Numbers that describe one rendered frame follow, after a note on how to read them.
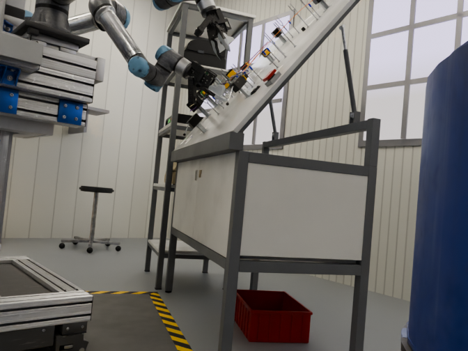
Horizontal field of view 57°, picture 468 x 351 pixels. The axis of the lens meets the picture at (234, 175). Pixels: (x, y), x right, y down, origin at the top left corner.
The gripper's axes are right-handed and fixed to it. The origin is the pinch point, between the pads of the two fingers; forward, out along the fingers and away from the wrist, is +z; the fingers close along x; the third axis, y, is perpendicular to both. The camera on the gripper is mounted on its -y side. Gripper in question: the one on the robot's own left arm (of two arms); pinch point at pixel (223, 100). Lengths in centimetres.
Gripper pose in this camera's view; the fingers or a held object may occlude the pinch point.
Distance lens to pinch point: 187.1
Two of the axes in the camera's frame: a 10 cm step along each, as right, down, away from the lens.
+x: 2.5, -2.2, 9.4
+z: 8.1, 5.7, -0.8
